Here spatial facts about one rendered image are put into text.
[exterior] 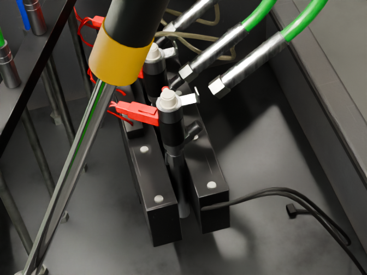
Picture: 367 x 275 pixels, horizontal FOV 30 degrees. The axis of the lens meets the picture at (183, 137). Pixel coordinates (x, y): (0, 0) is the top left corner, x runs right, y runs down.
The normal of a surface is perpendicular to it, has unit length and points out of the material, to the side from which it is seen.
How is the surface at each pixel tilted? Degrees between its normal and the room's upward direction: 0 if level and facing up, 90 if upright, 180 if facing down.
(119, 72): 89
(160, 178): 0
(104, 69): 75
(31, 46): 0
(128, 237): 0
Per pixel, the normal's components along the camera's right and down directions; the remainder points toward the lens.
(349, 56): -0.07, -0.65
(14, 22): 0.26, 0.72
